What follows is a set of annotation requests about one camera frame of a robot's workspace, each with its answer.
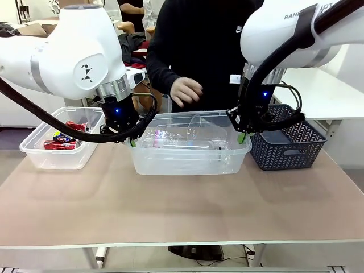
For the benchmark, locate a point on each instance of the small clear plastic container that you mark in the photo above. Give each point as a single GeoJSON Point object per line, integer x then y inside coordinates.
{"type": "Point", "coordinates": [57, 157]}

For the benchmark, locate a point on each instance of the crushed red blue can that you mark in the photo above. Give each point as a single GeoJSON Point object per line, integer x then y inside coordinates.
{"type": "Point", "coordinates": [63, 136]}

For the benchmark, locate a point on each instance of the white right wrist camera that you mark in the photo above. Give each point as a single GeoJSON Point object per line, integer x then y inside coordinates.
{"type": "Point", "coordinates": [235, 79]}

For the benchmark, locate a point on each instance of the white table leg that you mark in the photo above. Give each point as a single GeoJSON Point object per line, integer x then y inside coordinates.
{"type": "Point", "coordinates": [100, 257]}

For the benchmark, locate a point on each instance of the large clear plastic container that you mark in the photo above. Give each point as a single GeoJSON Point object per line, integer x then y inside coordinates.
{"type": "Point", "coordinates": [187, 162]}

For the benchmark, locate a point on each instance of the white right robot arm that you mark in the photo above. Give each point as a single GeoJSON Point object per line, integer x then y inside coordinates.
{"type": "Point", "coordinates": [270, 34]}

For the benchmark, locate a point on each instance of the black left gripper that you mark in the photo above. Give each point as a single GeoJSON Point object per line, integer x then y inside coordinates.
{"type": "Point", "coordinates": [119, 113]}

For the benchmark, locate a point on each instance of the dark grey woven basket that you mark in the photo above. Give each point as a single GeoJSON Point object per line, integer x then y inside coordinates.
{"type": "Point", "coordinates": [287, 159]}

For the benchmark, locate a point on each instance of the tan mannequin leg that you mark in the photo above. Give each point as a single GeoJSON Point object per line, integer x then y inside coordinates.
{"type": "Point", "coordinates": [143, 101]}

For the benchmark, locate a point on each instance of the person's right forearm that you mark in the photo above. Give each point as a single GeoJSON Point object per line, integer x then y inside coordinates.
{"type": "Point", "coordinates": [162, 68]}

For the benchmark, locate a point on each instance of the black chair base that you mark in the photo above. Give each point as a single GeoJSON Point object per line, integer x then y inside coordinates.
{"type": "Point", "coordinates": [196, 253]}

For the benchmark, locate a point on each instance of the white side table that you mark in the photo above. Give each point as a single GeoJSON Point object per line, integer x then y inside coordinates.
{"type": "Point", "coordinates": [327, 94]}

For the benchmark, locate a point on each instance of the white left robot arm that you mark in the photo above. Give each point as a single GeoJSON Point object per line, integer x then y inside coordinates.
{"type": "Point", "coordinates": [71, 42]}

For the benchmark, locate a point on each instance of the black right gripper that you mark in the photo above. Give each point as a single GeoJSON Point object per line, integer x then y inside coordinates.
{"type": "Point", "coordinates": [261, 102]}

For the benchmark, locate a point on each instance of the clear plastic bottle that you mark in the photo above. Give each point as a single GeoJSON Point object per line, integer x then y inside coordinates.
{"type": "Point", "coordinates": [176, 139]}

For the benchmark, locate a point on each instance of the person's right hand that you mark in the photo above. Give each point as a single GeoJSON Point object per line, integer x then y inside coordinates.
{"type": "Point", "coordinates": [186, 91]}

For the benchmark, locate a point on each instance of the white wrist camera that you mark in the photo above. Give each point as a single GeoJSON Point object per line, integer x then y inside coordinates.
{"type": "Point", "coordinates": [136, 77]}
{"type": "Point", "coordinates": [235, 79]}

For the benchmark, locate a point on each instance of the clear plastic cup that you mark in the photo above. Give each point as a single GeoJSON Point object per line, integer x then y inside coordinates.
{"type": "Point", "coordinates": [200, 125]}

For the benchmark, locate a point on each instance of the red cloth item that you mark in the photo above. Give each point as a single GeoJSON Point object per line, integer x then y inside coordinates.
{"type": "Point", "coordinates": [138, 66]}

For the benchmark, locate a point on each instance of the dark clothing pile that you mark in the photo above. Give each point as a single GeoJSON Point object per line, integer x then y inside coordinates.
{"type": "Point", "coordinates": [133, 47]}

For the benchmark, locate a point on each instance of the red snack packets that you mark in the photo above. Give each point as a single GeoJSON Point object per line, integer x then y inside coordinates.
{"type": "Point", "coordinates": [58, 145]}

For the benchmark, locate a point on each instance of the person in black sweater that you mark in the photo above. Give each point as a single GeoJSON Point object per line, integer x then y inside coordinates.
{"type": "Point", "coordinates": [213, 57]}

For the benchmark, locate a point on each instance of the background person in black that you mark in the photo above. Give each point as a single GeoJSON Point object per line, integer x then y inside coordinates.
{"type": "Point", "coordinates": [133, 14]}

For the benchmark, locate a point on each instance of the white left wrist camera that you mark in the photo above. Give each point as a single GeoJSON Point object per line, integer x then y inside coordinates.
{"type": "Point", "coordinates": [136, 77]}

